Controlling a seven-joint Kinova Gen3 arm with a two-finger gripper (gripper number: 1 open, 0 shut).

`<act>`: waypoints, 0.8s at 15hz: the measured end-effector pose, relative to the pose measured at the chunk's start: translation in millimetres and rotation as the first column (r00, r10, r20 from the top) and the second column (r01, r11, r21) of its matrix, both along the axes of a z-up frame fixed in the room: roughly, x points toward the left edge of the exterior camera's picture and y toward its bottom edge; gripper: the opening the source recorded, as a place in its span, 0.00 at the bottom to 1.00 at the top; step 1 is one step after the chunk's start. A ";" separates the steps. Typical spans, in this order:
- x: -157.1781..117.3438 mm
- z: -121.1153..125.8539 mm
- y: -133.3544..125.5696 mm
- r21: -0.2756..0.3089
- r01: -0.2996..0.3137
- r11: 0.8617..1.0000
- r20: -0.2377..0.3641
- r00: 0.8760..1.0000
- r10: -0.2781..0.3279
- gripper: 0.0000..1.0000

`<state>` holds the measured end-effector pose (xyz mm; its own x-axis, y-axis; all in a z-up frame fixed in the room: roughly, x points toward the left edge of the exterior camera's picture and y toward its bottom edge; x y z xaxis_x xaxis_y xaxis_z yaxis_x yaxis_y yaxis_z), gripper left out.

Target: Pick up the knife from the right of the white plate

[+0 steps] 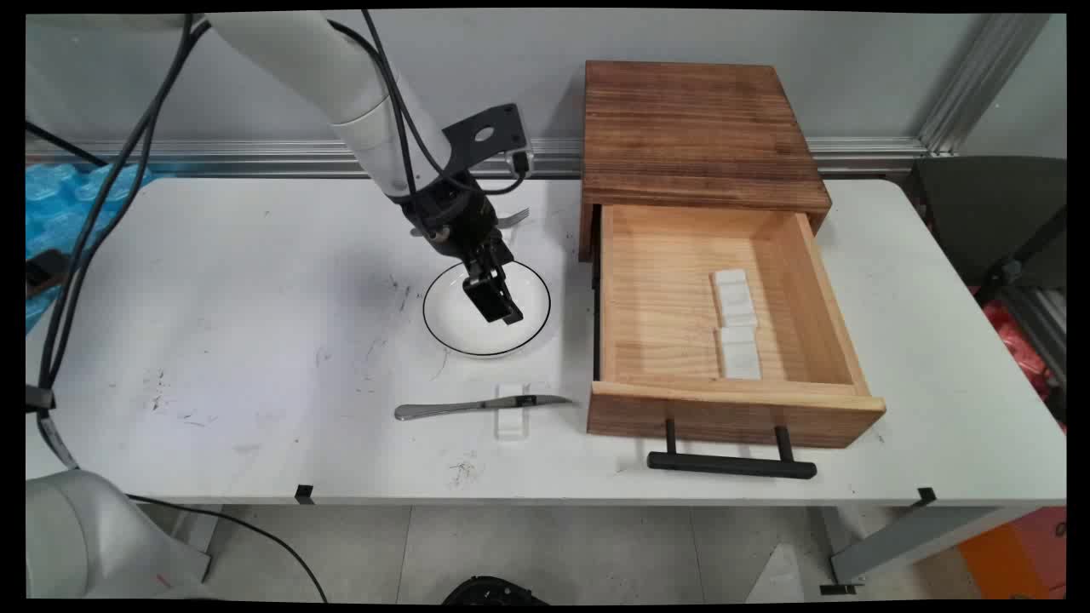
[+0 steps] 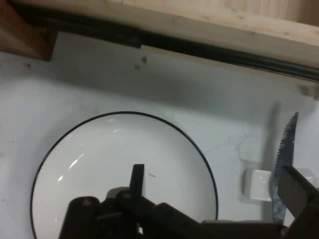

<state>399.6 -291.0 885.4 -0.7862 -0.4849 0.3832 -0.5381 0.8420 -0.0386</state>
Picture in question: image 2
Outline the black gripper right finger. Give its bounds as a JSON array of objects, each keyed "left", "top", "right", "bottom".
[{"left": 277, "top": 165, "right": 319, "bottom": 239}]

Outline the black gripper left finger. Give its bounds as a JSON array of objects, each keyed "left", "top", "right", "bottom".
[{"left": 59, "top": 163, "right": 200, "bottom": 239}]

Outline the steel serrated table knife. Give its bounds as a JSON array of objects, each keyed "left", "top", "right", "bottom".
[{"left": 270, "top": 111, "right": 299, "bottom": 224}]

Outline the white plate with black rim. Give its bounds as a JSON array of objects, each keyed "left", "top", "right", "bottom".
[{"left": 29, "top": 111, "right": 219, "bottom": 239}]

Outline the white ceramic knife rest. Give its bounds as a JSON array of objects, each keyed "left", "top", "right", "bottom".
[{"left": 243, "top": 168, "right": 316, "bottom": 202}]

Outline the light wooden drawer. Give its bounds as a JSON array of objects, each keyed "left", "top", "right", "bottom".
[{"left": 14, "top": 0, "right": 319, "bottom": 100}]

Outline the dark brown wooden cabinet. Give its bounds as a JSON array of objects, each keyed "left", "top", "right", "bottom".
[{"left": 0, "top": 0, "right": 58, "bottom": 62}]

